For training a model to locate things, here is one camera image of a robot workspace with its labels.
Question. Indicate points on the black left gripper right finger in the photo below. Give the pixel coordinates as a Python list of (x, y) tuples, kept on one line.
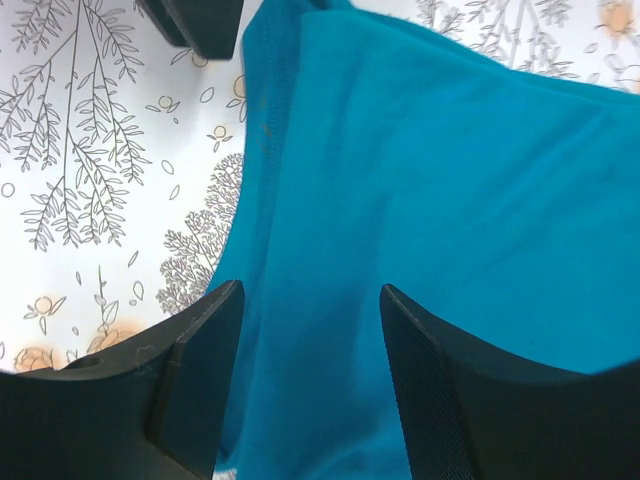
[(470, 410)]

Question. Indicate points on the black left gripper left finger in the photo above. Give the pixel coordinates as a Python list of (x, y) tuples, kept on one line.
[(150, 407)]

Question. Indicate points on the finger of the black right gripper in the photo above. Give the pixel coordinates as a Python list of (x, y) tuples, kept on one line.
[(209, 27)]

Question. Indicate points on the floral table mat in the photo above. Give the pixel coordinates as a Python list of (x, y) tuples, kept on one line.
[(121, 161)]

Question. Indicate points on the blue t shirt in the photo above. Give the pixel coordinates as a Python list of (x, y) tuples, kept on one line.
[(378, 152)]

